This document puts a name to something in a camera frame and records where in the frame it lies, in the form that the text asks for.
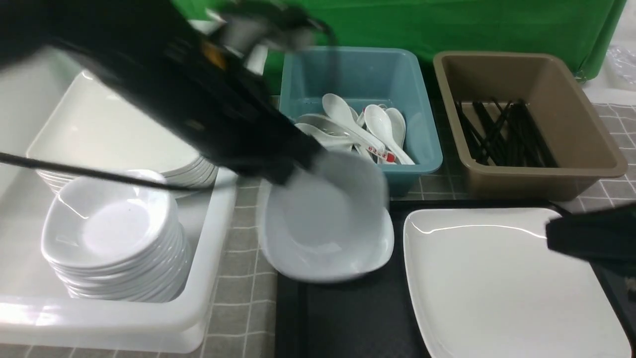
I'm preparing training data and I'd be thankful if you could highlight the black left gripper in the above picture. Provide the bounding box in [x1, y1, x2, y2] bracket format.
[189, 91, 325, 185]

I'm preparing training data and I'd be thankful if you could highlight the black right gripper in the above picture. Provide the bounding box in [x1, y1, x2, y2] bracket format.
[545, 203, 636, 263]

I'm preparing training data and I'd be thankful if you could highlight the large white square plate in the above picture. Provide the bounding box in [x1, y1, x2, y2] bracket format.
[403, 208, 633, 358]

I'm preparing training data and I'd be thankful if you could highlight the white rice bowl plate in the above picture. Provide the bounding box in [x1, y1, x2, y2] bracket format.
[256, 151, 395, 283]

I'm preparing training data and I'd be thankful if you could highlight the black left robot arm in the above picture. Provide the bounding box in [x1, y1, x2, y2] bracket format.
[1, 0, 335, 185]

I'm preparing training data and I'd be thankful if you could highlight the brown plastic bin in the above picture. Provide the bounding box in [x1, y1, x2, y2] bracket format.
[433, 51, 629, 201]

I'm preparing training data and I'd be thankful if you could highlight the white ceramic spoon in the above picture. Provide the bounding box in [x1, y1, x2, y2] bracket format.
[322, 93, 388, 157]
[364, 104, 415, 165]
[385, 108, 406, 149]

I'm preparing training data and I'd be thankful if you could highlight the teal plastic bin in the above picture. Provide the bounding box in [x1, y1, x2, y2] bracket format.
[279, 47, 443, 197]

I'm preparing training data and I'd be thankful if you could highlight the stack of white square plates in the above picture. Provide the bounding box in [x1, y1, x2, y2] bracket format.
[26, 71, 218, 187]

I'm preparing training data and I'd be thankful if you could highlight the pile of black chopsticks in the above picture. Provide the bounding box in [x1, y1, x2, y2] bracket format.
[454, 97, 559, 168]

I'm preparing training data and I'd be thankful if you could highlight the stack of white bowls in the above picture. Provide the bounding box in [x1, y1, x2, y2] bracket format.
[41, 177, 192, 303]

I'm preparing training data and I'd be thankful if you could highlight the grey checked tablecloth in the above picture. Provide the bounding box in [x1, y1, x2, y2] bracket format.
[1, 103, 635, 358]

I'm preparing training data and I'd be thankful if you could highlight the green backdrop cloth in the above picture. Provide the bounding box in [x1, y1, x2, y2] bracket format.
[171, 0, 628, 95]

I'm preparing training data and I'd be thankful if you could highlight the black serving tray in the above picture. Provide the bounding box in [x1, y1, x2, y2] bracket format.
[275, 200, 635, 358]

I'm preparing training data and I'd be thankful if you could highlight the large white plastic bin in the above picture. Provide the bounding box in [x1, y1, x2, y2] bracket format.
[0, 45, 239, 354]

